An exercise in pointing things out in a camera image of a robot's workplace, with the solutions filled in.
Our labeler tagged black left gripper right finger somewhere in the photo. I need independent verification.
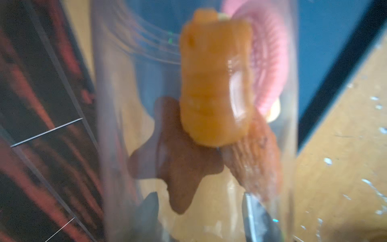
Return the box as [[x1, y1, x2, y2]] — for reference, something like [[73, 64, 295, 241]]
[[242, 193, 283, 242]]

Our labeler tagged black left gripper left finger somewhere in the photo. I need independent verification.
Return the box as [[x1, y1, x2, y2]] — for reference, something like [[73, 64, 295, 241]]
[[130, 192, 159, 242]]

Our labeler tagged clear jar with mixed cookies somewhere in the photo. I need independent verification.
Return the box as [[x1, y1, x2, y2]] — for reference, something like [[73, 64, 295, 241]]
[[91, 1, 298, 242]]

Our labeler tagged brown ridged cookie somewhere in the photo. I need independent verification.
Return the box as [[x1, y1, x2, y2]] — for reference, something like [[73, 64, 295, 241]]
[[220, 111, 283, 202]]

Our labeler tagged brown star cookie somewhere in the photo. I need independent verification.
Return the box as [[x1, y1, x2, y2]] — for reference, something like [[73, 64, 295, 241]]
[[128, 96, 224, 214]]

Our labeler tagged orange ridged cookie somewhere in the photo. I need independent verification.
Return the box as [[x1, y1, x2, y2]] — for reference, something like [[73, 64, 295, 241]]
[[180, 9, 254, 147]]

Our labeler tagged pink round cookie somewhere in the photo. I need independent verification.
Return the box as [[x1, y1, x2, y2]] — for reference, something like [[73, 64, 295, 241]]
[[221, 1, 289, 116]]

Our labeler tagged teal plastic tray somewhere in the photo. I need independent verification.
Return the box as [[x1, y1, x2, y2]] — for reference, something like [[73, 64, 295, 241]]
[[125, 1, 387, 153]]

